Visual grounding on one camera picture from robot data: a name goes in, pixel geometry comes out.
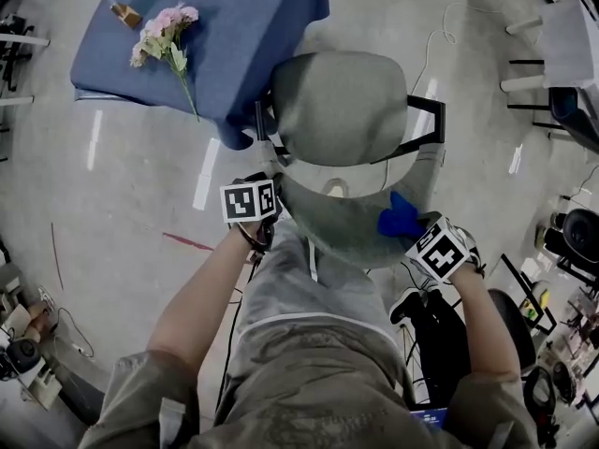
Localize black metal frame stand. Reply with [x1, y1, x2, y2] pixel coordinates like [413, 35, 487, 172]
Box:
[499, 253, 558, 337]

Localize person's light shoe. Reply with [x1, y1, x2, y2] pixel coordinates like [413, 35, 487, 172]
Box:
[322, 178, 350, 199]

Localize person's left forearm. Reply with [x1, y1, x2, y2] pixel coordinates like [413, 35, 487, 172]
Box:
[147, 220, 264, 369]

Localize white floor cable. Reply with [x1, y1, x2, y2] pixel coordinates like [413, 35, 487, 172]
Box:
[410, 1, 505, 98]

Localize table with blue cloth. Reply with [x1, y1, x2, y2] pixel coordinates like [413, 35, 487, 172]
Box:
[69, 0, 330, 152]

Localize black cable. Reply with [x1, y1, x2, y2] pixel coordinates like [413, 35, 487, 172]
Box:
[214, 250, 263, 415]

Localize person's short-sleeved shirt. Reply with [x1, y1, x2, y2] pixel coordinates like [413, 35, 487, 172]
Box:
[79, 315, 539, 449]

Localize round black device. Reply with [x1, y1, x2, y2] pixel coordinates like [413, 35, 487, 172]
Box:
[4, 338, 42, 369]

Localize small wooden box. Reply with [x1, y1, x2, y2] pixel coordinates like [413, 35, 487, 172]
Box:
[110, 0, 143, 30]

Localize red floor tape strip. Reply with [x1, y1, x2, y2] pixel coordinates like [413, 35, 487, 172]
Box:
[162, 231, 215, 252]

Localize blue knitted cleaning cloth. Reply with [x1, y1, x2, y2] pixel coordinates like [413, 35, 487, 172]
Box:
[377, 190, 421, 239]

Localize dark chair with black legs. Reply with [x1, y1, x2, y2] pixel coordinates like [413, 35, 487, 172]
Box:
[507, 58, 599, 150]

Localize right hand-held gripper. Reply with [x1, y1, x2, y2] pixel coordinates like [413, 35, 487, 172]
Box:
[404, 215, 486, 283]

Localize pink artificial flower bouquet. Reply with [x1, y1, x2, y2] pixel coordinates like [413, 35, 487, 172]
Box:
[129, 1, 201, 123]

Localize pile of wooden blocks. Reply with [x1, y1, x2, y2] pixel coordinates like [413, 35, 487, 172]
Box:
[7, 298, 53, 341]

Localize black shoe white sole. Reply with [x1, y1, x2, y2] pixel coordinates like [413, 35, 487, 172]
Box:
[389, 286, 442, 326]

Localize small blue lit screen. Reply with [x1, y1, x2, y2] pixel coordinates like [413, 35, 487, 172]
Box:
[410, 406, 449, 433]

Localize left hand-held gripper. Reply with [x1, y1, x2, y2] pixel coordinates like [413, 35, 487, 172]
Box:
[219, 170, 285, 253]

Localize white metal frame desk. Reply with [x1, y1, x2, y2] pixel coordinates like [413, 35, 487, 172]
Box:
[0, 31, 51, 108]

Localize person's right forearm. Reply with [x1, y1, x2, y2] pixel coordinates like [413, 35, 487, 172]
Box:
[450, 262, 521, 384]

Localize person's grey shorts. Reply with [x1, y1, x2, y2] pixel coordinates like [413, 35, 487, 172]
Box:
[232, 222, 414, 385]

